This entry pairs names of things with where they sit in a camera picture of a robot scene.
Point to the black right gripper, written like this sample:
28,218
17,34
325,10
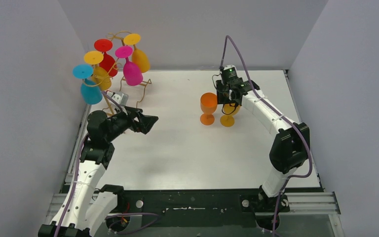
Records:
222,99

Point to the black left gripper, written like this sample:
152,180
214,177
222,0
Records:
136,119

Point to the orange wine glass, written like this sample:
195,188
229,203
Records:
208,105

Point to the pink wine glass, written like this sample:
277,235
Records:
131,71

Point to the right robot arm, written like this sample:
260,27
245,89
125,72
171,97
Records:
291,140

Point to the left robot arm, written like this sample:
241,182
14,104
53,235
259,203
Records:
79,216

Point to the blue wine glass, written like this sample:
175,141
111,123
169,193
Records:
89,91

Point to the yellow wine glass left row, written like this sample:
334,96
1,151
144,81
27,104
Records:
100,76

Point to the red wine glass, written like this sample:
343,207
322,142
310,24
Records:
108,63

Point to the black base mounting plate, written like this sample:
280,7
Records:
205,208

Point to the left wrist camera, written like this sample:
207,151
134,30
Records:
120,97

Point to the gold wire glass rack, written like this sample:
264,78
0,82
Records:
117,40

